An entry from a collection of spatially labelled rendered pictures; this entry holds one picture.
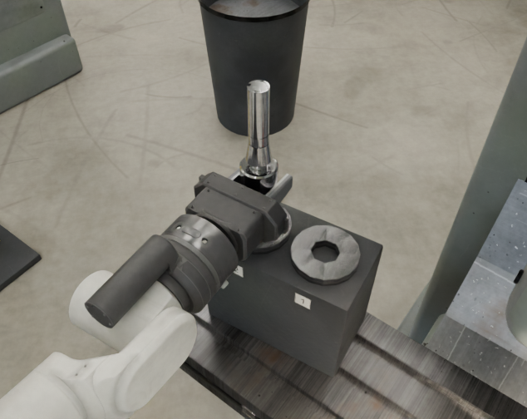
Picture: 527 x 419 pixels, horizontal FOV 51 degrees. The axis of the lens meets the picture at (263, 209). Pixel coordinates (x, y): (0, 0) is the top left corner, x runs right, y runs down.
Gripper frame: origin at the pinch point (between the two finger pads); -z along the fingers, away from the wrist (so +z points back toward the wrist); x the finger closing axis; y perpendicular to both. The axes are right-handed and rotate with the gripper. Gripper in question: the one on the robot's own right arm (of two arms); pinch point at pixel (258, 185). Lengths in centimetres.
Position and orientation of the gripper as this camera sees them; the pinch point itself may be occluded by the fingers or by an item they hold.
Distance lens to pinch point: 68.7
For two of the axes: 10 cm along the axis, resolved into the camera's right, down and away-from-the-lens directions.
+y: 0.0, 6.7, 7.4
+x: -8.5, -4.0, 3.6
